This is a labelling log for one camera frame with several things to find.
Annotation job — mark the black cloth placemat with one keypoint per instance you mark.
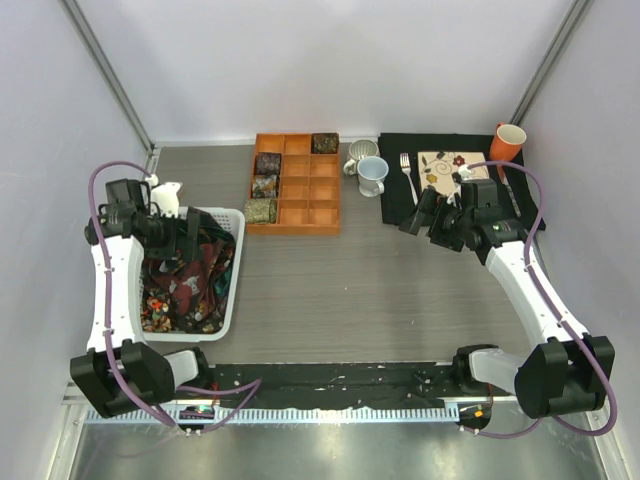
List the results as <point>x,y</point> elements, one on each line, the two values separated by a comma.
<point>396,201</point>

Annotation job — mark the rolled brown patterned tie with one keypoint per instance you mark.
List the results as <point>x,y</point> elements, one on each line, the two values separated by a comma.
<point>265,186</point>

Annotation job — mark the silver fork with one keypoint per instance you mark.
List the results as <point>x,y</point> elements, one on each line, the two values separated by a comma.
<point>405,165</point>

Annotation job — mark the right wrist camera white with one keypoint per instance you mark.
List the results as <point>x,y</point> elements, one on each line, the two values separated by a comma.
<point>463,174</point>

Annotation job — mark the patterned handle knife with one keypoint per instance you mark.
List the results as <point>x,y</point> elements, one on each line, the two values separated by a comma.
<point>507,186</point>

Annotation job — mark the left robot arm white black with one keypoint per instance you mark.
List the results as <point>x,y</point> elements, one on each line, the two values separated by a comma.
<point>119,372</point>

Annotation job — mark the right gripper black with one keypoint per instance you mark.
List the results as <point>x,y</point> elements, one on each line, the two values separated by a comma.
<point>428,204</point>

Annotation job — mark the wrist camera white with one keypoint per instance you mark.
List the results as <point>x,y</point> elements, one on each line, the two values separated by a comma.
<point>164,196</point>
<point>463,174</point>

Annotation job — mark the floral square plate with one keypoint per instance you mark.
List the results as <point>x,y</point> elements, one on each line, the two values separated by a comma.
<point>437,168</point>

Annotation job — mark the white plastic basket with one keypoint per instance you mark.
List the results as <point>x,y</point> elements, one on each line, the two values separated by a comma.
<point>232,221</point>

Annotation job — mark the grey ribbed mug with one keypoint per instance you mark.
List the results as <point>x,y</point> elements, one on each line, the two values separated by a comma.
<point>358,150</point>

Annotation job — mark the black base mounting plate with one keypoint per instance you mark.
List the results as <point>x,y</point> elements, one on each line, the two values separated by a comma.
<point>339,386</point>

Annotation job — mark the rolled purple patterned tie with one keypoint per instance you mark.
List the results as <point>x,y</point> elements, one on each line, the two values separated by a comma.
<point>268,163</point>

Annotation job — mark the rolled dark tie top right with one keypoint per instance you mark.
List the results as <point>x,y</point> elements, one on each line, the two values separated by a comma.
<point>325,143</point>

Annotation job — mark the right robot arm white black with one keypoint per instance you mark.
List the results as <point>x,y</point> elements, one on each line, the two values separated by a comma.
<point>566,368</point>

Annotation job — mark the pile of patterned ties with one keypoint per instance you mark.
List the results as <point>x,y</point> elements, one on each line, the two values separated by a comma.
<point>188,296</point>

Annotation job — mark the rolled olive green tie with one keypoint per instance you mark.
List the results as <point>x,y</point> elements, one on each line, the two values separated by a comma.
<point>261,211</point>

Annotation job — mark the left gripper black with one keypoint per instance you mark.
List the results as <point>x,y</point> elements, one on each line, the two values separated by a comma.
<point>168,250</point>

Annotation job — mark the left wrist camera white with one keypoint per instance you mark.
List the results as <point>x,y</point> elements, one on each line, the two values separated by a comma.
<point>164,196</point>

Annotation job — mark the pale blue mug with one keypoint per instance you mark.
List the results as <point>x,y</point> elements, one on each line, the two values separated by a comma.
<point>372,172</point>

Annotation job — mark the orange compartment tray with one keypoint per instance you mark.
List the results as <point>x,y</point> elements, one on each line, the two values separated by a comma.
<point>309,194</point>

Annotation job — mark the orange mug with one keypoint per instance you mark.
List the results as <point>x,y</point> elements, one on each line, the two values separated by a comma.
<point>507,142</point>

